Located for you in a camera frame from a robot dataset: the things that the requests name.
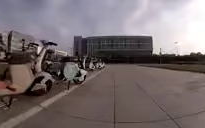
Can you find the dark glass building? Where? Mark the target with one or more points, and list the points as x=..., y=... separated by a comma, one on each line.
x=120, y=46

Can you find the grey concrete slab pavement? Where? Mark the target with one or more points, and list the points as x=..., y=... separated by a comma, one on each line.
x=133, y=96

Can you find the pole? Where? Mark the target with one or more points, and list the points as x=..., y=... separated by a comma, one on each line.
x=160, y=55

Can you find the pale kerb strip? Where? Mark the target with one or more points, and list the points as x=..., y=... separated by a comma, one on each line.
x=51, y=100

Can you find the row of parked scooters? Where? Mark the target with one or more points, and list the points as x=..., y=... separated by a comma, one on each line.
x=40, y=71

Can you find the grass strip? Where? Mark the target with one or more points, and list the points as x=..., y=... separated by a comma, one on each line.
x=186, y=67

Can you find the pale building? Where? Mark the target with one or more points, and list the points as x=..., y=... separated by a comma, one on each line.
x=18, y=41

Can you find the row of trees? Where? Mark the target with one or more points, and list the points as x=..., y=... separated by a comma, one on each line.
x=190, y=57

